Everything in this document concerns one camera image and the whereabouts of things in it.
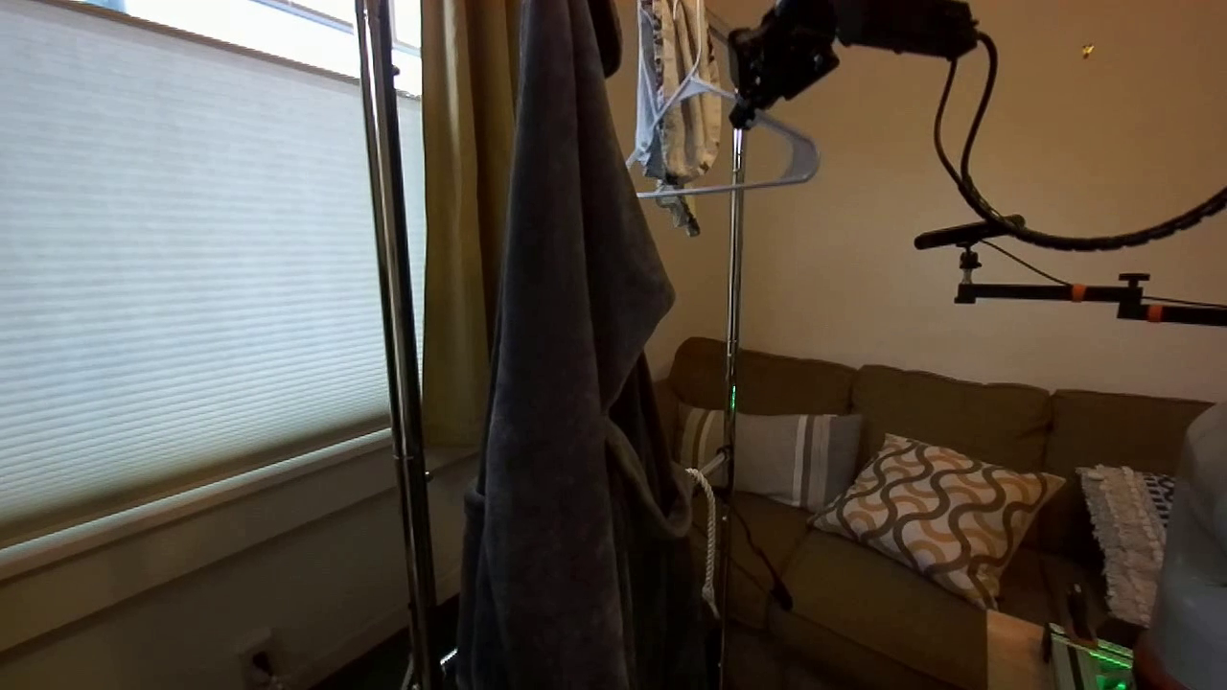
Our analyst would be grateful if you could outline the blurred grey foreground object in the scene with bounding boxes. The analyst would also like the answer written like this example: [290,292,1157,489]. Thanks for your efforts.
[1135,407,1227,690]

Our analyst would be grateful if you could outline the olive yellow curtain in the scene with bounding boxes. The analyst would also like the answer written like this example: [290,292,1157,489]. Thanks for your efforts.
[421,0,519,451]

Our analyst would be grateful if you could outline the green lit device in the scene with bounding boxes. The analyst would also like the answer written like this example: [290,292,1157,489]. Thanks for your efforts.
[1045,625,1135,690]

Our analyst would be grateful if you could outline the striped grey white pillow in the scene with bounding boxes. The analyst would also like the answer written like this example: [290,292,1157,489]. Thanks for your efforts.
[680,407,864,515]

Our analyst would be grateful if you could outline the wall power outlet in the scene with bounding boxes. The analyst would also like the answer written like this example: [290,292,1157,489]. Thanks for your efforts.
[242,643,279,690]

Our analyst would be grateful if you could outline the white cellular window blind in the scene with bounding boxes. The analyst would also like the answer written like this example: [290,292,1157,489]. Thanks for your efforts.
[0,0,388,541]

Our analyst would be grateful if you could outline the grey bathrobe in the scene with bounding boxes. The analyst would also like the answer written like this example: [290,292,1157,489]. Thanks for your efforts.
[459,0,708,690]

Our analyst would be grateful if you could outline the brown wave patterned pillow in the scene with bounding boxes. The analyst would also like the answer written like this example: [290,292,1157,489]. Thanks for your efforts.
[814,432,1068,611]

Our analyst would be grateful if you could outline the white plastic coat hanger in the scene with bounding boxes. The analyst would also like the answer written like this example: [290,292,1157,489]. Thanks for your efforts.
[683,80,822,198]

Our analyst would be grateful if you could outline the white knitted throw blanket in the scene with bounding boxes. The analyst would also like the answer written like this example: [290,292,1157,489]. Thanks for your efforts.
[1079,466,1174,630]

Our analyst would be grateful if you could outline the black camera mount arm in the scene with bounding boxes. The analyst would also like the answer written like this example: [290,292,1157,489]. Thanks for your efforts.
[914,224,1227,326]

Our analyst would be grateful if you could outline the olive green sofa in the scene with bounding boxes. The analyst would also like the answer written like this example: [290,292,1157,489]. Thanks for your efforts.
[665,336,1203,690]

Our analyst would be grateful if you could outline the chrome garment rack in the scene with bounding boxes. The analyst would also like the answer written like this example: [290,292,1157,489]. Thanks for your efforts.
[357,0,715,690]

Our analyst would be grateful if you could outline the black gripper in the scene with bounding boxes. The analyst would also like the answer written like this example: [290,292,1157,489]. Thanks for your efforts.
[729,0,841,131]

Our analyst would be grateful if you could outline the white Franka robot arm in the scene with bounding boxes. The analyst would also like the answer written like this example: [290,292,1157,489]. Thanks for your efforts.
[729,0,977,131]

